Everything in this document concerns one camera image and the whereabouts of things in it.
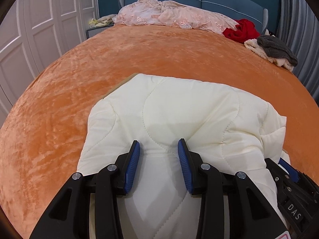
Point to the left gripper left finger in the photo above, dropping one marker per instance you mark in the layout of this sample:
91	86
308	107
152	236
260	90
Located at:
87	204

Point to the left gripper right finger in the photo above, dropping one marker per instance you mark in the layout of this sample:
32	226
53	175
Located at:
231	205

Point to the cream quilted coat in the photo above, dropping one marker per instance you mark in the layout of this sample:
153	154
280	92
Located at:
231	129

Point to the orange plush bedspread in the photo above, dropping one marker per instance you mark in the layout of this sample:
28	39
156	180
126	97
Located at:
44	133

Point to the dark grey knit garment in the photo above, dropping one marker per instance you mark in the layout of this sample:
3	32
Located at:
276	48

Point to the cream fluffy garment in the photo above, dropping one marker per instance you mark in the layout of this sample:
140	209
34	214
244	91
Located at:
253	46

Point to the red garment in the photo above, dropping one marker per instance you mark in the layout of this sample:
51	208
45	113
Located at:
245	30

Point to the grey-blue curtain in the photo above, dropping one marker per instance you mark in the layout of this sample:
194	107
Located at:
298	29

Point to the grey bedside table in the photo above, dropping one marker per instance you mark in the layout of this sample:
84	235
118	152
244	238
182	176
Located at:
95	30

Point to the white panelled wardrobe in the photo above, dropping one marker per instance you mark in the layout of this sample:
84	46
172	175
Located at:
35	33

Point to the yellow-white clutter on nightstand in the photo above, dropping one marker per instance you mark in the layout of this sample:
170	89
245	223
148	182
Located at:
103	21

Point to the pink floral duvet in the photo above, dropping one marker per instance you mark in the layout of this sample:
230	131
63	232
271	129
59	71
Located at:
173	14

